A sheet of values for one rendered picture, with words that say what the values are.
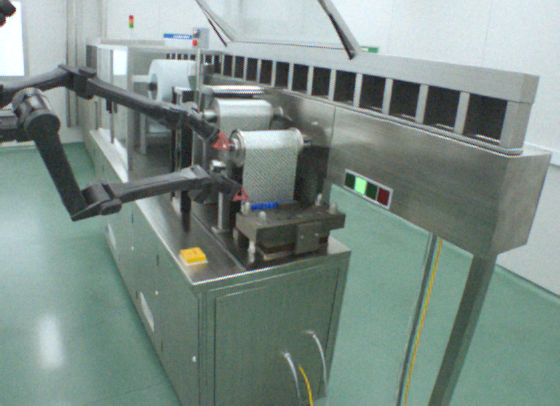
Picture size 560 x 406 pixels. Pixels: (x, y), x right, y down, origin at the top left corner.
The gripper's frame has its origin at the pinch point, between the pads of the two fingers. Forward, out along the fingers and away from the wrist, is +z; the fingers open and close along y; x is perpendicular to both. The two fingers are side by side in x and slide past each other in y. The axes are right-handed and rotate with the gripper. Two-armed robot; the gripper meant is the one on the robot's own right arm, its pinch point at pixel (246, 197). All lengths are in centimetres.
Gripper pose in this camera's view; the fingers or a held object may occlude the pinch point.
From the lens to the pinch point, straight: 166.6
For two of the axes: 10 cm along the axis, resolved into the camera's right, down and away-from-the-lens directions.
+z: 6.9, 3.8, 6.2
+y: 5.2, 3.2, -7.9
